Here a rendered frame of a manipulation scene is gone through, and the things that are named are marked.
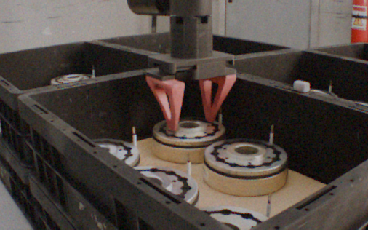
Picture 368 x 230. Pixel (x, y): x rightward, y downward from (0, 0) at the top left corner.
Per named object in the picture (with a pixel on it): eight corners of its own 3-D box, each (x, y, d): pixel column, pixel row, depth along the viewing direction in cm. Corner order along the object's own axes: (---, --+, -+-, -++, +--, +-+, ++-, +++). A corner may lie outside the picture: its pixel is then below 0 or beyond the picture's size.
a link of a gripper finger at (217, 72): (168, 121, 61) (166, 57, 58) (208, 113, 64) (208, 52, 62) (195, 135, 55) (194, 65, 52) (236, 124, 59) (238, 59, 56)
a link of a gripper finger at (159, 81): (146, 126, 59) (144, 60, 56) (188, 117, 62) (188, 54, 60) (172, 140, 53) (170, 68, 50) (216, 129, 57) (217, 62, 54)
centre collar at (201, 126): (213, 130, 58) (214, 126, 58) (183, 137, 55) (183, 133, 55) (193, 121, 62) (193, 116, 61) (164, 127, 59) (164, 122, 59)
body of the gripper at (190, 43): (146, 69, 56) (145, 15, 54) (207, 61, 62) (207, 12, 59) (172, 78, 51) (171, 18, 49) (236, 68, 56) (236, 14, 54)
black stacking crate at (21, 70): (191, 132, 71) (191, 67, 68) (26, 177, 54) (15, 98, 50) (89, 88, 101) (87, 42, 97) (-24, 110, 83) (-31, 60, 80)
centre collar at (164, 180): (182, 188, 42) (182, 183, 41) (142, 204, 39) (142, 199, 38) (153, 172, 45) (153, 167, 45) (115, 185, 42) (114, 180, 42)
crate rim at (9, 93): (193, 77, 68) (193, 63, 68) (16, 112, 51) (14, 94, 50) (88, 49, 98) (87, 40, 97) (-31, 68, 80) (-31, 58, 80)
